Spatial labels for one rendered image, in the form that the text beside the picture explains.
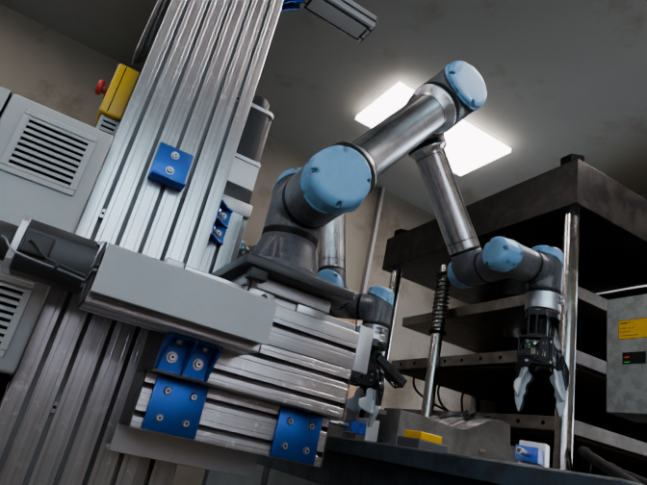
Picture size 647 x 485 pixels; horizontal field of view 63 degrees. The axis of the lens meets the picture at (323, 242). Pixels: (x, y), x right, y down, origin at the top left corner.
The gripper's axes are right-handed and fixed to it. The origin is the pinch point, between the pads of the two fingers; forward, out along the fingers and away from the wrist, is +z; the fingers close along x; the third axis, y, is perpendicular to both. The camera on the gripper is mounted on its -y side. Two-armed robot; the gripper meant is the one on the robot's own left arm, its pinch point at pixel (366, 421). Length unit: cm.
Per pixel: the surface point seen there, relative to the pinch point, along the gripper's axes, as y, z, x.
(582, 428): -94, -17, -14
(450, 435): -21.2, -1.5, 6.7
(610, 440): -109, -16, -14
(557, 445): -78, -9, -10
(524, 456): -9.7, 2.5, 43.3
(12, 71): 187, -214, -306
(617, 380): -92, -33, 2
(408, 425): -7.8, -1.1, 7.2
